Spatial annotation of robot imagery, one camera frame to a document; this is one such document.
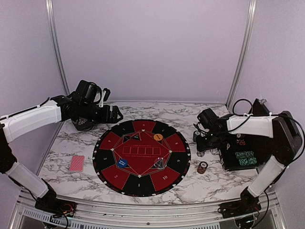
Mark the round red black poker mat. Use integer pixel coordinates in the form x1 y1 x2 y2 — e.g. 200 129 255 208
92 119 191 197

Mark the right aluminium frame post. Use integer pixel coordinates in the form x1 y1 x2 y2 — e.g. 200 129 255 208
225 0 257 108

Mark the aluminium front rail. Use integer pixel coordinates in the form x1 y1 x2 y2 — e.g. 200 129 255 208
8 190 287 229

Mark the red brown chip stack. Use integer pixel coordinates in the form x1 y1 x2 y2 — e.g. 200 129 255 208
197 161 208 174

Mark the left aluminium frame post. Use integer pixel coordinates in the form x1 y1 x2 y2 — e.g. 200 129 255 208
45 0 71 95

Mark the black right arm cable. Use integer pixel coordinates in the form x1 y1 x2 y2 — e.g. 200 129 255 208
231 98 305 163

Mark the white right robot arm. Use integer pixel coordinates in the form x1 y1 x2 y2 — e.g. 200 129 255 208
196 108 305 214

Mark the aluminium frame post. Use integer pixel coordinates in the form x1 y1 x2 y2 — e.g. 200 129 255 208
225 0 257 108
45 0 71 95

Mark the red playing card deck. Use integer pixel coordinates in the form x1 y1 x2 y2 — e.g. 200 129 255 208
69 156 85 172

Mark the orange big blind button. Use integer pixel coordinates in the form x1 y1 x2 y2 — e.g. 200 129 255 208
153 134 163 141

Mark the clear round dealer button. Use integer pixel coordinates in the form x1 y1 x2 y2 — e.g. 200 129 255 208
152 157 167 170

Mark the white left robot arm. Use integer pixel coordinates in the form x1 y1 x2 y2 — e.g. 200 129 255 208
0 80 123 212

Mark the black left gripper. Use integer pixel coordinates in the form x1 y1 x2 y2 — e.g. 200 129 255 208
79 102 123 124

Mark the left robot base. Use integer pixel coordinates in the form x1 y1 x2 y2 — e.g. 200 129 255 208
35 196 76 218

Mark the black poker chip case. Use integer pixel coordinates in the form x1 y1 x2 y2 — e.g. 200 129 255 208
220 133 281 171

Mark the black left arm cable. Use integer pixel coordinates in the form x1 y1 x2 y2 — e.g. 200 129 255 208
0 97 53 120

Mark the blue small blind button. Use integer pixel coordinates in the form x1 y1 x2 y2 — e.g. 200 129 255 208
117 158 129 168

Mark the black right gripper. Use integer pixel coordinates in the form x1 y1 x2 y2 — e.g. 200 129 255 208
196 130 223 152

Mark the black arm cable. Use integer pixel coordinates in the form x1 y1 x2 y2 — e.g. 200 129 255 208
231 98 305 163
0 97 53 120

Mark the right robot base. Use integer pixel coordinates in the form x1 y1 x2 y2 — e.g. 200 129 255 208
218 198 262 219

